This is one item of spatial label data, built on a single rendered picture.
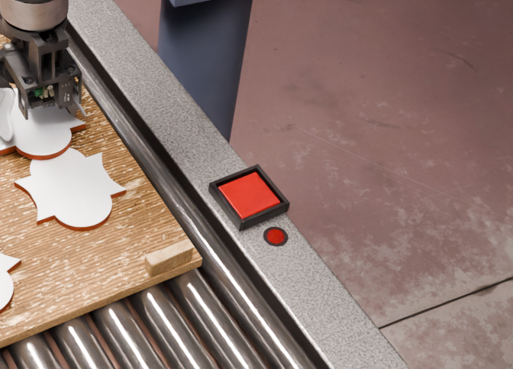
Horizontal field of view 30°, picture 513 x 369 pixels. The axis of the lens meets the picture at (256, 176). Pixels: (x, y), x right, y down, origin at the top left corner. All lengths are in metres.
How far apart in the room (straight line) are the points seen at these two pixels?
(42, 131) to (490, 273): 1.49
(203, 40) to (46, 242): 0.73
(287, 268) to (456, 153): 1.60
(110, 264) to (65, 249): 0.06
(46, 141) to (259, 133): 1.45
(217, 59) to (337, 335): 0.81
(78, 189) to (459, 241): 1.49
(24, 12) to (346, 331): 0.51
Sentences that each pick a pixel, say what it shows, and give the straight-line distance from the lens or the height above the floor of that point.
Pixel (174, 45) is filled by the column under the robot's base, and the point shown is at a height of 0.67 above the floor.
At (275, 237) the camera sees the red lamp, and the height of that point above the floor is 0.92.
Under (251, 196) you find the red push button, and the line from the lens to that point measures 1.22.
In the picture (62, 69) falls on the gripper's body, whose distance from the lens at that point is 1.14.
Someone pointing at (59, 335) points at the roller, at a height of 0.91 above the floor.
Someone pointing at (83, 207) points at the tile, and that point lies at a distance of 1.17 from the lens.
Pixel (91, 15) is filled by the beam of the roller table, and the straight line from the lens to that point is 1.48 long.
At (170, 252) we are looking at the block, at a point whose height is 0.96.
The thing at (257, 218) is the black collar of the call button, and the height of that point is 0.93.
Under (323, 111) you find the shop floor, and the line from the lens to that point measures 2.73.
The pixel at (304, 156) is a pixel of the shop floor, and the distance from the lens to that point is 2.59.
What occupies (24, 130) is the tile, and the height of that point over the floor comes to 0.95.
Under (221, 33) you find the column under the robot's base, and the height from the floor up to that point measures 0.72.
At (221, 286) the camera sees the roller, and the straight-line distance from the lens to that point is 1.16.
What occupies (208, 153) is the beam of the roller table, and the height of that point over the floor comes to 0.92.
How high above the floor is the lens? 1.84
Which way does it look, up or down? 47 degrees down
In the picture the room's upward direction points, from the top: 11 degrees clockwise
